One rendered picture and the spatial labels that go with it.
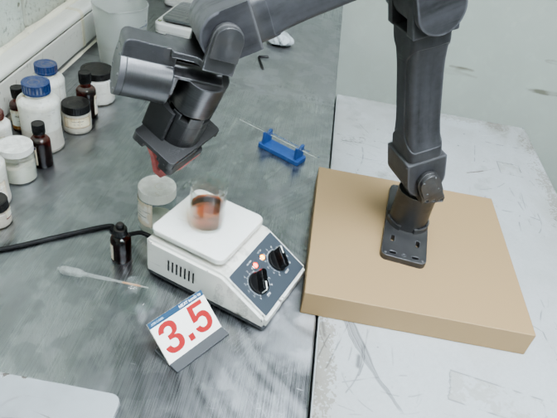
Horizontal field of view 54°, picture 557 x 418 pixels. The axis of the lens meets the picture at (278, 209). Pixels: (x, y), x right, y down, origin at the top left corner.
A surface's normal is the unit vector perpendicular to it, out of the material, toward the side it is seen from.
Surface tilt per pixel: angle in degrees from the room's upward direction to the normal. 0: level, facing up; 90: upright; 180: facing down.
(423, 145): 79
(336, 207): 0
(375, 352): 0
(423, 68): 97
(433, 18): 90
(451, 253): 0
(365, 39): 90
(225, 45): 90
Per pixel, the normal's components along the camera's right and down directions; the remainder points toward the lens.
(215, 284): -0.47, 0.49
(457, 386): 0.14, -0.78
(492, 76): -0.12, 0.60
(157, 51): 0.29, 0.65
